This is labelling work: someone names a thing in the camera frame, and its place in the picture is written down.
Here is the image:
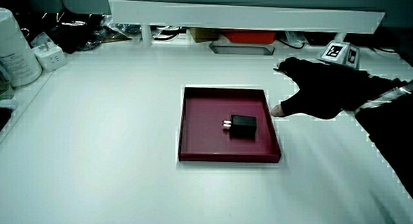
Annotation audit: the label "person's right hand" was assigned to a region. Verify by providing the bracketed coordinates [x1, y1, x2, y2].
[270, 40, 388, 120]

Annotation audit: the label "black charger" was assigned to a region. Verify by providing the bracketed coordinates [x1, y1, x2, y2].
[222, 114, 258, 134]

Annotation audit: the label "maroon square plate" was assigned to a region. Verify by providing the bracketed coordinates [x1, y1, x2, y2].
[177, 86, 282, 164]

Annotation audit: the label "person's right forearm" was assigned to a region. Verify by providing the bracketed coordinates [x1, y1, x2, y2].
[354, 76, 413, 199]

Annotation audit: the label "orange box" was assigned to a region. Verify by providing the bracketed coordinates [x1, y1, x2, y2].
[222, 29, 278, 45]

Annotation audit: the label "white desk shelf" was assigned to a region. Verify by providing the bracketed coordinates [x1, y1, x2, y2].
[108, 0, 387, 46]

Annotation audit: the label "brown cardboard box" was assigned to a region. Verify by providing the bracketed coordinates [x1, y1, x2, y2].
[188, 26, 221, 43]

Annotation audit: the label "black plastic bags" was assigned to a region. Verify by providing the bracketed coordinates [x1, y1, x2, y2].
[15, 10, 132, 54]

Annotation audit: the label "white power adapter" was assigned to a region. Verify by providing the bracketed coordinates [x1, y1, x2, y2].
[31, 41, 68, 72]

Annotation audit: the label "white cylindrical canister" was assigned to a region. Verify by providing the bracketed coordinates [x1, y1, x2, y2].
[0, 7, 43, 88]

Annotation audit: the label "black cable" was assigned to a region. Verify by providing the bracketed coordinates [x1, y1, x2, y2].
[277, 31, 307, 50]

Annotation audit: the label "white coiled cable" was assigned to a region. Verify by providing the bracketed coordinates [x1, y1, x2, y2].
[151, 25, 182, 41]

